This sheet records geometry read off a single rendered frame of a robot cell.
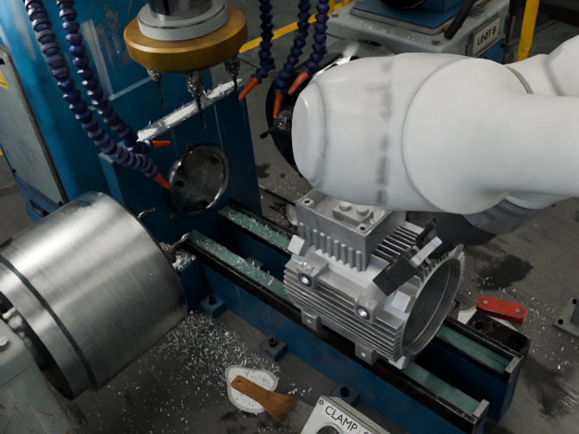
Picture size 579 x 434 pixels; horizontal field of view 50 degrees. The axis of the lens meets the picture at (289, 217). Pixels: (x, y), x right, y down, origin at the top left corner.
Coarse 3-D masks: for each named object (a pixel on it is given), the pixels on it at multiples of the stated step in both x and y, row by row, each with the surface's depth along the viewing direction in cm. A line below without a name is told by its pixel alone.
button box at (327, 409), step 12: (324, 396) 71; (324, 408) 70; (336, 408) 69; (348, 408) 71; (312, 420) 70; (324, 420) 69; (336, 420) 68; (348, 420) 68; (360, 420) 68; (312, 432) 69; (348, 432) 68; (360, 432) 67; (372, 432) 66; (384, 432) 69
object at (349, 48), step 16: (336, 48) 119; (352, 48) 118; (368, 48) 118; (384, 48) 120; (304, 64) 116; (320, 64) 114; (288, 80) 115; (272, 96) 121; (288, 96) 117; (272, 112) 124; (288, 112) 119; (272, 128) 118; (288, 128) 119; (288, 144) 125; (288, 160) 127
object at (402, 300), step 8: (296, 240) 90; (304, 240) 89; (288, 248) 90; (296, 248) 89; (304, 248) 90; (456, 248) 86; (304, 256) 91; (456, 256) 87; (400, 296) 80; (408, 296) 80; (296, 304) 98; (392, 304) 81; (400, 304) 80; (408, 304) 80; (408, 312) 81; (448, 312) 94; (400, 360) 88; (408, 360) 89; (400, 368) 88
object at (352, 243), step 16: (320, 192) 91; (304, 208) 87; (320, 208) 91; (336, 208) 88; (352, 208) 88; (368, 208) 87; (304, 224) 89; (320, 224) 86; (336, 224) 84; (352, 224) 87; (368, 224) 87; (384, 224) 84; (400, 224) 88; (320, 240) 88; (336, 240) 85; (352, 240) 83; (368, 240) 82; (336, 256) 87; (352, 256) 85; (368, 256) 84
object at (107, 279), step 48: (96, 192) 90; (48, 240) 82; (96, 240) 83; (144, 240) 85; (0, 288) 78; (48, 288) 78; (96, 288) 81; (144, 288) 84; (48, 336) 78; (96, 336) 81; (144, 336) 87; (96, 384) 84
